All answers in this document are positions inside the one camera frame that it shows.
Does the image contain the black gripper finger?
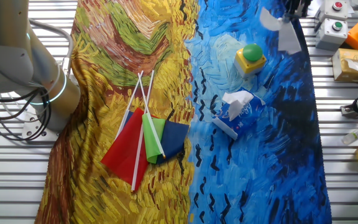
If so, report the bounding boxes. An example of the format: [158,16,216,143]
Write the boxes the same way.
[283,0,294,22]
[294,0,311,18]

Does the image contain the white napkin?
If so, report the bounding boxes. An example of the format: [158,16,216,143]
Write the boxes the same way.
[221,90,255,122]
[259,6,303,55]

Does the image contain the grey box red button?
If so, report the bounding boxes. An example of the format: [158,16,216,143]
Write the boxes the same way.
[318,0,351,21]

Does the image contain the grey box green button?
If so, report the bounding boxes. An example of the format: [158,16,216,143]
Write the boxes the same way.
[315,17,349,52]

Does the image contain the green button yellow box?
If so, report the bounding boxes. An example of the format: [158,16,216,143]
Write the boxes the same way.
[233,43,268,78]

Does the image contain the blue tissue pack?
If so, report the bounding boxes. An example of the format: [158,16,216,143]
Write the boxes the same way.
[211,87,266,141]

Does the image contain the painted Van Gogh cloth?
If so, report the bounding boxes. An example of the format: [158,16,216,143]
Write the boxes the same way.
[35,0,333,224]

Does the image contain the navy flag white stick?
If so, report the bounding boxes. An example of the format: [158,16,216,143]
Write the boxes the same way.
[115,70,190,165]

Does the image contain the green flag white stick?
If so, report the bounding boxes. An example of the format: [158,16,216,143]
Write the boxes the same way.
[137,72,167,165]

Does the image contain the red flag white stick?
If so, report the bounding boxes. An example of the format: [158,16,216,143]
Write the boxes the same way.
[100,70,155,193]

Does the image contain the grey conduit hose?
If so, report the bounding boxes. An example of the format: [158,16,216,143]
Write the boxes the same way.
[28,18,75,76]

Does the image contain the black base cables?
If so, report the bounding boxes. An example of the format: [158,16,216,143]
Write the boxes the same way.
[0,88,52,142]

